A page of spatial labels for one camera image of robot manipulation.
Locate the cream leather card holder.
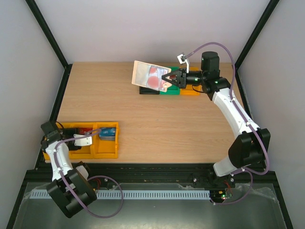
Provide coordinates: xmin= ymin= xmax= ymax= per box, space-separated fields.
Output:
xmin=132 ymin=61 xmax=172 ymax=92

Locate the white red-dot credit card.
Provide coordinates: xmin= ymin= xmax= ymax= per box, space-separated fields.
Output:
xmin=146 ymin=66 xmax=169 ymax=91

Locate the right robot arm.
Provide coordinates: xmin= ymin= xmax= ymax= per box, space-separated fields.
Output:
xmin=162 ymin=52 xmax=271 ymax=187

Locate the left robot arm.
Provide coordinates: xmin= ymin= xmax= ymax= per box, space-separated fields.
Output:
xmin=41 ymin=121 xmax=97 ymax=218

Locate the red card stack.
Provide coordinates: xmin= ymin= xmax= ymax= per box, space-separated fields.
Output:
xmin=77 ymin=127 xmax=92 ymax=135

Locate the yellow bin with red cards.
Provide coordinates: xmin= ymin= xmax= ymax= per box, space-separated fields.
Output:
xmin=41 ymin=121 xmax=94 ymax=161

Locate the yellow bin with blue cards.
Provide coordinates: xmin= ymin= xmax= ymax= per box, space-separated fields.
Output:
xmin=92 ymin=122 xmax=120 ymax=159

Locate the blue VIP card stack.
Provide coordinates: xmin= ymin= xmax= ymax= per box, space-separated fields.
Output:
xmin=99 ymin=127 xmax=116 ymax=141

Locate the green bin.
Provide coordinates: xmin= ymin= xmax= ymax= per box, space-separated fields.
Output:
xmin=160 ymin=66 xmax=180 ymax=95

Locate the yellow bin at back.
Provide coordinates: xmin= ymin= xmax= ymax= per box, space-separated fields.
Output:
xmin=180 ymin=66 xmax=201 ymax=96

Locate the black bin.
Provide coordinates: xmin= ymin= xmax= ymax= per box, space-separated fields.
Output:
xmin=139 ymin=86 xmax=160 ymax=95

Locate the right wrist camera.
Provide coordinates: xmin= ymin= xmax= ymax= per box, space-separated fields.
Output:
xmin=177 ymin=53 xmax=190 ymax=73

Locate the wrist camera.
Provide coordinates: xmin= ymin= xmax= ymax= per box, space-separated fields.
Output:
xmin=177 ymin=53 xmax=190 ymax=73
xmin=73 ymin=134 xmax=92 ymax=147

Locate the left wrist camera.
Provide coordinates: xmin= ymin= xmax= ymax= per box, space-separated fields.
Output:
xmin=73 ymin=134 xmax=92 ymax=147

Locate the light blue cable duct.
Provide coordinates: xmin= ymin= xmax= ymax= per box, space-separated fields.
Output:
xmin=30 ymin=189 xmax=212 ymax=200

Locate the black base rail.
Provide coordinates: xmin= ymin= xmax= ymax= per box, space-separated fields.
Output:
xmin=22 ymin=162 xmax=279 ymax=189

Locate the black frame post left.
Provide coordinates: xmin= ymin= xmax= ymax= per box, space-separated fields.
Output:
xmin=25 ymin=0 xmax=72 ymax=72

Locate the black frame post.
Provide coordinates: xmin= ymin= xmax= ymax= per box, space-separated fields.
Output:
xmin=233 ymin=0 xmax=281 ymax=70
xmin=25 ymin=0 xmax=72 ymax=72

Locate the black frame post right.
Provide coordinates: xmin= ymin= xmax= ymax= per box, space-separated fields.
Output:
xmin=233 ymin=0 xmax=281 ymax=70

